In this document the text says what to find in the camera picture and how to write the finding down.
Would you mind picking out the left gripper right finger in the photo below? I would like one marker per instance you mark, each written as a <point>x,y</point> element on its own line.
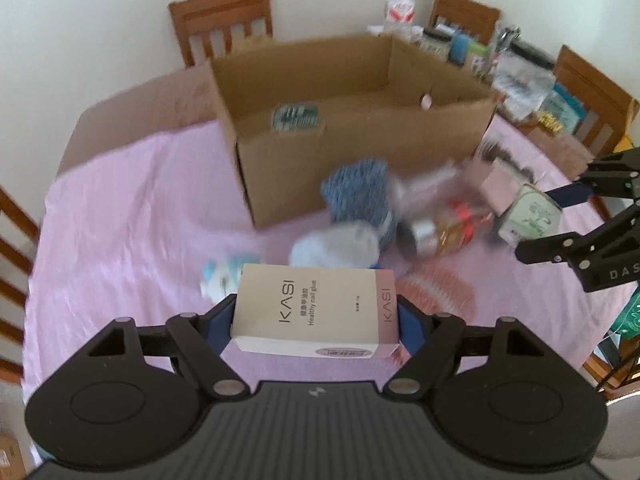
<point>432,341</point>

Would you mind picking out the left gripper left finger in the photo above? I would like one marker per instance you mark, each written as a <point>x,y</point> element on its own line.
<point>199,341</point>

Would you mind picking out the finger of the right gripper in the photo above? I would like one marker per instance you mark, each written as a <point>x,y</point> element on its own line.
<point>560,247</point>
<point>614,175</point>

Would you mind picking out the green tissue pack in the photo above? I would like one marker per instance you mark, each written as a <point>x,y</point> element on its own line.
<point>532,215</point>

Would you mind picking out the pink knitted sock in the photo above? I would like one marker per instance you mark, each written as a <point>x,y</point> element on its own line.
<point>435,289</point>

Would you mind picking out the pink KASI box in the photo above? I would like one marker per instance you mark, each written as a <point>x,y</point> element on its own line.
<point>316,312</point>

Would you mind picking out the clear jar brown lumps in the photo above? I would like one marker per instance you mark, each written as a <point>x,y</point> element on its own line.
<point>491,151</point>

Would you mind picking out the green medical mask pack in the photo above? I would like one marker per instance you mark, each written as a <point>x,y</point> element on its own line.
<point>293,117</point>

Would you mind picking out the blue white plush toy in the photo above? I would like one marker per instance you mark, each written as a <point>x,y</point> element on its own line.
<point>222,278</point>

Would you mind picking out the wooden chair right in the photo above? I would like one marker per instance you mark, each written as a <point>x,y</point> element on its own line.
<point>610,110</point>

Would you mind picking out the silver lid jar yellow contents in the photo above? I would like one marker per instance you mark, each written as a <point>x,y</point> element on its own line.
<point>442,228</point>

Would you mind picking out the pink table cloth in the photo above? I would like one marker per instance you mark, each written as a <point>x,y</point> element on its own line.
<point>128,234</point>

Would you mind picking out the white blue cuff sock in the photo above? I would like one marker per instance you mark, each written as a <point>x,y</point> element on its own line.
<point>351,245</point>

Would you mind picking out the clear plastic bag clutter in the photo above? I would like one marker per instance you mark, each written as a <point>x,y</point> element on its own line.
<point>524,84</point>

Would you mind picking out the empty clear plastic jar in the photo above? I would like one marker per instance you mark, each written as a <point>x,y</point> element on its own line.
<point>411,194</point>

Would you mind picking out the blue knitted sock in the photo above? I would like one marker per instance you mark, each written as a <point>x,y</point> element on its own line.
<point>358,192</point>

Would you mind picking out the blue round container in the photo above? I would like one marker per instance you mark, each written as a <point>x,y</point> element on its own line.
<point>459,47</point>

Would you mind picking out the wooden chair left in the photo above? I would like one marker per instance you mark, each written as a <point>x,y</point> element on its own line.
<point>12,372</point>

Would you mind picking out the black lid glass jar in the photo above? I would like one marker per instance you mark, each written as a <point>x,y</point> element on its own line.
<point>436,43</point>

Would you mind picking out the brown cardboard box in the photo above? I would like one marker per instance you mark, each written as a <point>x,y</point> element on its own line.
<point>367,90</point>

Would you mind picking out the plastic water bottle red label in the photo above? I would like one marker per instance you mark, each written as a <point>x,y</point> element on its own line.
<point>398,17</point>

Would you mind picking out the wooden chair behind table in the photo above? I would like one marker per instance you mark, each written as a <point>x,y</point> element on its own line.
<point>201,18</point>

